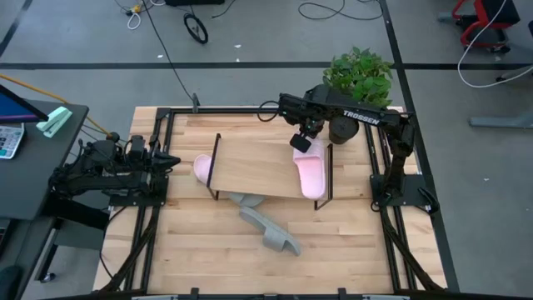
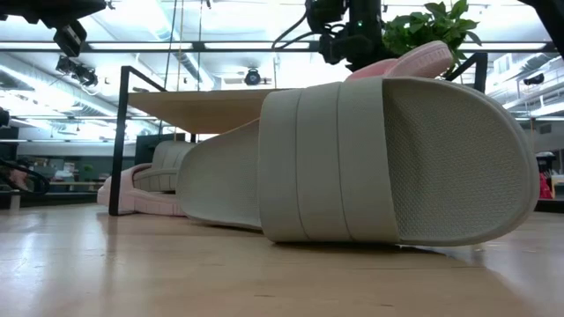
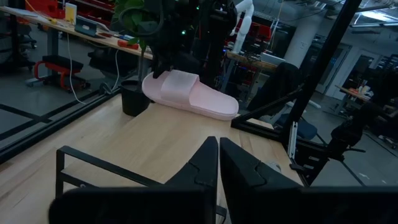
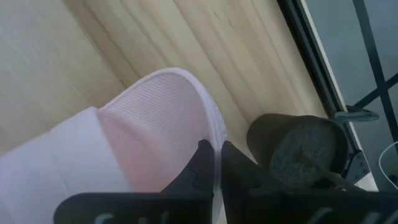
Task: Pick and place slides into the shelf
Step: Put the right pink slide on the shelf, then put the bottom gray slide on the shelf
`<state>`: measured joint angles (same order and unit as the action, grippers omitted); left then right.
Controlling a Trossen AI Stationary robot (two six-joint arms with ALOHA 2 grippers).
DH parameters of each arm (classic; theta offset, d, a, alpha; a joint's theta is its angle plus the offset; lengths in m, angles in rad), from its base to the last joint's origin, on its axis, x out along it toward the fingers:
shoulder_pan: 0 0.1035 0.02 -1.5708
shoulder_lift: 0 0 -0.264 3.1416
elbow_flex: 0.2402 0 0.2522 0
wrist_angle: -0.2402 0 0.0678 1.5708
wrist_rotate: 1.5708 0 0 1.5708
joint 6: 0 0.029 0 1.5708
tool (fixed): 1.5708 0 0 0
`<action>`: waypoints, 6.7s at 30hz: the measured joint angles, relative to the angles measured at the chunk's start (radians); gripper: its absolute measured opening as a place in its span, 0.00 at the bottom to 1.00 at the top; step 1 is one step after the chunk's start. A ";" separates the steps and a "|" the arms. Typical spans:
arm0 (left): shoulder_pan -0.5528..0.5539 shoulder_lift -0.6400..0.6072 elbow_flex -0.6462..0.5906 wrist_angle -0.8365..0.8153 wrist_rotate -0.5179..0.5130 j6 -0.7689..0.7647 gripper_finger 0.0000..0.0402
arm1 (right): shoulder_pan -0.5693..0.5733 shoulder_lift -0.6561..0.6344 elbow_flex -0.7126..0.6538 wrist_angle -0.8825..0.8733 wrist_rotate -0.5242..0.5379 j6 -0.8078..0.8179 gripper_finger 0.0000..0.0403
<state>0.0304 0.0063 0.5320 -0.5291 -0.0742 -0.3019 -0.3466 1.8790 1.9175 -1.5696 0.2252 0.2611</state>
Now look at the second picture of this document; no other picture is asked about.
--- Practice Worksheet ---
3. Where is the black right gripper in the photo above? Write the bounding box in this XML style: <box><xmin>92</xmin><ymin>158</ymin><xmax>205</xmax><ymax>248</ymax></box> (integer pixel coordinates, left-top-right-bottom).
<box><xmin>305</xmin><ymin>0</ymin><xmax>398</xmax><ymax>73</ymax></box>

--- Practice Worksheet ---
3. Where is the pale pink rubber slide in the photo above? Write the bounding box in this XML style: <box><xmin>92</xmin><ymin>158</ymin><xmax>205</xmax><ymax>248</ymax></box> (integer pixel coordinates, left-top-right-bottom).
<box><xmin>96</xmin><ymin>163</ymin><xmax>189</xmax><ymax>218</ymax></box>
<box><xmin>345</xmin><ymin>40</ymin><xmax>456</xmax><ymax>83</ymax></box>

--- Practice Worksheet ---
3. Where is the grey-green rubber slide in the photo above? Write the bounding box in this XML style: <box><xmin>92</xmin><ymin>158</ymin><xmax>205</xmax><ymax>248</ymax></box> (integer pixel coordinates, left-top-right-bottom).
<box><xmin>131</xmin><ymin>140</ymin><xmax>197</xmax><ymax>193</ymax></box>
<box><xmin>175</xmin><ymin>76</ymin><xmax>541</xmax><ymax>248</ymax></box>

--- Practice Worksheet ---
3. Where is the green potted plant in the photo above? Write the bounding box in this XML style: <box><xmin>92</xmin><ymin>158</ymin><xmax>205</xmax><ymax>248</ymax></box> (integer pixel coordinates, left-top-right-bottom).
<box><xmin>382</xmin><ymin>0</ymin><xmax>483</xmax><ymax>78</ymax></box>

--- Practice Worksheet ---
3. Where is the round black ceiling lamp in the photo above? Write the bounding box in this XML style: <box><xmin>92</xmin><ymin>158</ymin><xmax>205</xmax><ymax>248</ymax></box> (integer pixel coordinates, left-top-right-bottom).
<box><xmin>243</xmin><ymin>67</ymin><xmax>263</xmax><ymax>87</ymax></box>

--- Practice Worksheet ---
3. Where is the red storage bin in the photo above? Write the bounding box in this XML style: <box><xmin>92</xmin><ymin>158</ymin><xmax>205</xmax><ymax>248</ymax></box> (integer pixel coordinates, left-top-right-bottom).
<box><xmin>538</xmin><ymin>172</ymin><xmax>553</xmax><ymax>201</ymax></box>

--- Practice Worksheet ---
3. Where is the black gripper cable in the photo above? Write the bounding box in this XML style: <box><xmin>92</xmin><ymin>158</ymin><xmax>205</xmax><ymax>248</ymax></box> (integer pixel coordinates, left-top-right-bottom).
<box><xmin>270</xmin><ymin>11</ymin><xmax>310</xmax><ymax>51</ymax></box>

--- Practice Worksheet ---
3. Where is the wooden shelf with black frame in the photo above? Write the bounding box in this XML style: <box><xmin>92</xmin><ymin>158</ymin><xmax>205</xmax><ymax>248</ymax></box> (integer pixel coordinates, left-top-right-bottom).
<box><xmin>108</xmin><ymin>52</ymin><xmax>488</xmax><ymax>217</ymax></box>

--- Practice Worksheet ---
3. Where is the black overhead rail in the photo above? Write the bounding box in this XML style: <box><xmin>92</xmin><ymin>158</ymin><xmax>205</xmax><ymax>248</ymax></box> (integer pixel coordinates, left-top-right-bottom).
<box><xmin>0</xmin><ymin>40</ymin><xmax>559</xmax><ymax>55</ymax></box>

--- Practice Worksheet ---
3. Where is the thin hanging cable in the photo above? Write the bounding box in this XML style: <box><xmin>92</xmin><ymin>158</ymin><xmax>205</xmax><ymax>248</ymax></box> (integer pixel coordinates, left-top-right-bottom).
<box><xmin>163</xmin><ymin>0</ymin><xmax>178</xmax><ymax>92</ymax></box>

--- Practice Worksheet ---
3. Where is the black table border rail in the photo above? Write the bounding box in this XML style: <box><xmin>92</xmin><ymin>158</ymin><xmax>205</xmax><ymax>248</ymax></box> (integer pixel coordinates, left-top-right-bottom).
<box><xmin>0</xmin><ymin>191</ymin><xmax>564</xmax><ymax>215</ymax></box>

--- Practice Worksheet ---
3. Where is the black cable loop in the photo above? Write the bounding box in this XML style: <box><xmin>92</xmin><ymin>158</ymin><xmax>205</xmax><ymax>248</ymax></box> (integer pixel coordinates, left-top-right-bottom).
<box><xmin>0</xmin><ymin>157</ymin><xmax>51</xmax><ymax>196</ymax></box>

